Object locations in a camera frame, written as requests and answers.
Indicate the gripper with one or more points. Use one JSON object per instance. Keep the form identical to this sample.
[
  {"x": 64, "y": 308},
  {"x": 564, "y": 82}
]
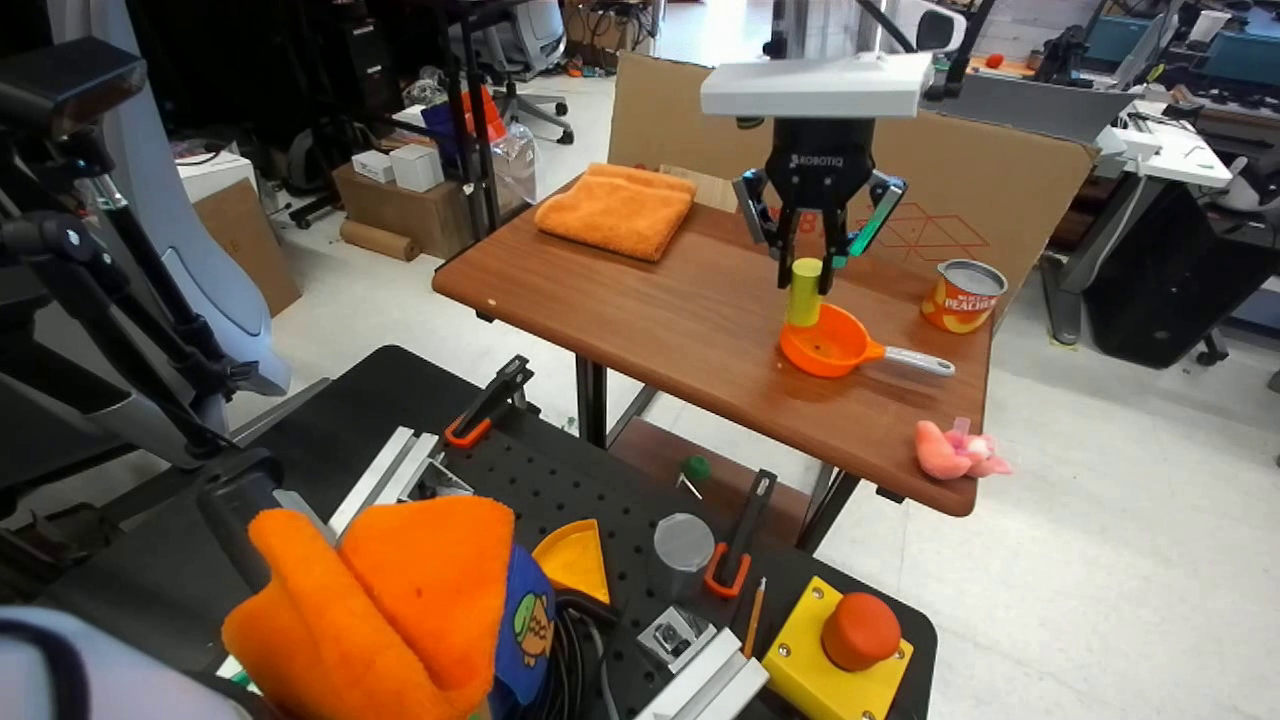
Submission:
[{"x": 820, "y": 160}]

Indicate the yellow cylinder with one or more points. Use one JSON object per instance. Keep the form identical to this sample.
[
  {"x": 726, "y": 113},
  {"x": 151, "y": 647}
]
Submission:
[{"x": 803, "y": 295}]

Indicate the grey cylinder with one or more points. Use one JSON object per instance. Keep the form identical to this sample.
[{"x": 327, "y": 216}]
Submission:
[{"x": 683, "y": 545}]

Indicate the light wooden board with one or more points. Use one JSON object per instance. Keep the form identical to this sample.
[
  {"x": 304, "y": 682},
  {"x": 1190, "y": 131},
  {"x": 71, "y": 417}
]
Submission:
[{"x": 715, "y": 190}]

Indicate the large cardboard sheet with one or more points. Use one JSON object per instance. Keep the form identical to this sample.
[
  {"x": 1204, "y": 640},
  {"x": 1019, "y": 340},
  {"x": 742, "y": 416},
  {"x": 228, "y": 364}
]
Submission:
[{"x": 980, "y": 190}]

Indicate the orange labelled tin can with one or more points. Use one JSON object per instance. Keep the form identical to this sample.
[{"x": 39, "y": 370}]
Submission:
[{"x": 960, "y": 305}]

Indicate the folded orange towel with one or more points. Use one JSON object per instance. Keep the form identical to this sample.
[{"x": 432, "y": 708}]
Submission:
[{"x": 615, "y": 212}]

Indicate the pink plush toy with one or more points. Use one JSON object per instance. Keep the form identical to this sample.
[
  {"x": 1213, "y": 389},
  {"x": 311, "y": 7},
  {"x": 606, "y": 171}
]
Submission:
[{"x": 945, "y": 455}]

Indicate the green headed pin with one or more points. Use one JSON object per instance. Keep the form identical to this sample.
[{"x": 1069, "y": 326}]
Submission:
[{"x": 695, "y": 468}]

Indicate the clear plastic bag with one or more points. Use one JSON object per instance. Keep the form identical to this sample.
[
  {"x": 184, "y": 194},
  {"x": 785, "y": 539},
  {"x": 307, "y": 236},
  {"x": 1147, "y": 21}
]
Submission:
[{"x": 515, "y": 160}]

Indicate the black and orange clamp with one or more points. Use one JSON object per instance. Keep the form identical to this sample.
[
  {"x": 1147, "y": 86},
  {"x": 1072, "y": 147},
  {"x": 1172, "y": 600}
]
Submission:
[
  {"x": 745, "y": 530},
  {"x": 490, "y": 405}
]

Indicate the office chair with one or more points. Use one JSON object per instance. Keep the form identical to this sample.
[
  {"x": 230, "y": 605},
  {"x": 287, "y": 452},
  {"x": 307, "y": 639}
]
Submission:
[{"x": 525, "y": 45}]

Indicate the white desk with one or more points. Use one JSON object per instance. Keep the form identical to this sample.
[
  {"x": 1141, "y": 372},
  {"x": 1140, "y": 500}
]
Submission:
[{"x": 1160, "y": 155}]

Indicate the black cabinet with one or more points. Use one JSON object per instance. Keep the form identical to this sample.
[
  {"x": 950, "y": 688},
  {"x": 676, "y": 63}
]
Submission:
[{"x": 1170, "y": 270}]

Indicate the black stand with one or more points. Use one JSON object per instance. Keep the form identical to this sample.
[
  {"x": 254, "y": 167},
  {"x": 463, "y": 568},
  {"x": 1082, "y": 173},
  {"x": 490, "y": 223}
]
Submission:
[{"x": 470, "y": 110}]

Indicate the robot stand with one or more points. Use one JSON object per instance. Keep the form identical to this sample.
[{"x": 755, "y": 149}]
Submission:
[{"x": 560, "y": 480}]

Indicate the small white box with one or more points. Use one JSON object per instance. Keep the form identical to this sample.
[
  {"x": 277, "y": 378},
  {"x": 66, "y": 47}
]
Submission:
[
  {"x": 372, "y": 166},
  {"x": 417, "y": 167}
]

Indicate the pencil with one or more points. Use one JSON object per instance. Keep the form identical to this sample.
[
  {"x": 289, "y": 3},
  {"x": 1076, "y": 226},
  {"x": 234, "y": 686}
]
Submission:
[{"x": 754, "y": 617}]

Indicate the brown cardboard box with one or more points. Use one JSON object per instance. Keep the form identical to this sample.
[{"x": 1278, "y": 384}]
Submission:
[{"x": 410, "y": 215}]

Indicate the yellow wedge shaped bowl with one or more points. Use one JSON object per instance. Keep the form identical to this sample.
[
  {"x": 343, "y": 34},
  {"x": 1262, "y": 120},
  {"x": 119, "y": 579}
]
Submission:
[{"x": 575, "y": 565}]

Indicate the brown paper roll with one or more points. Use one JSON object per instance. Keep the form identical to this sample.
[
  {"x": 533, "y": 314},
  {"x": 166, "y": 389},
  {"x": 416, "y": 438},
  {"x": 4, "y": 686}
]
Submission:
[{"x": 378, "y": 241}]

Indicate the yellow box with red button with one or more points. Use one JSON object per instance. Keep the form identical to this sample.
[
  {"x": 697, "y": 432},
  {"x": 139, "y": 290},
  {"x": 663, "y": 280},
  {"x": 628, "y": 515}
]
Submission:
[{"x": 830, "y": 660}]

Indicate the row of monitors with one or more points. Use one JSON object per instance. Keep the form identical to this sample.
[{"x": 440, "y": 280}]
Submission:
[{"x": 1230, "y": 50}]

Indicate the blue cloth with fish print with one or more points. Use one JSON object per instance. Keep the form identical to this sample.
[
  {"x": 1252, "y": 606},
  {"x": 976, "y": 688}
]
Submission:
[{"x": 525, "y": 630}]

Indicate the orange cloth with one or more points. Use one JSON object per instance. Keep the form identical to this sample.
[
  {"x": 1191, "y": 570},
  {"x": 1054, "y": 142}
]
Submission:
[{"x": 400, "y": 610}]

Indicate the cardboard box with white top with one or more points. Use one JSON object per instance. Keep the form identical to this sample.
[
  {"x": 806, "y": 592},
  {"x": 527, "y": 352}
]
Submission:
[{"x": 240, "y": 230}]

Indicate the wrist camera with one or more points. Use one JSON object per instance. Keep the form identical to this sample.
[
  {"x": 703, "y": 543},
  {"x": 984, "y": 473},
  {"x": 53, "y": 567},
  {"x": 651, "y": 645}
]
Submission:
[{"x": 815, "y": 85}]

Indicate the small metal bracket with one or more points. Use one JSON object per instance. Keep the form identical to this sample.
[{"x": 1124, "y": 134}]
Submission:
[{"x": 675, "y": 637}]

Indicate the aluminium rail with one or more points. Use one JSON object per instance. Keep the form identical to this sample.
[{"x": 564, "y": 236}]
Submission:
[
  {"x": 385, "y": 480},
  {"x": 705, "y": 680}
]

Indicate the camera on tripod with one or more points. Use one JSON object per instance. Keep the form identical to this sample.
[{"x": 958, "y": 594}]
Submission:
[{"x": 70, "y": 250}]

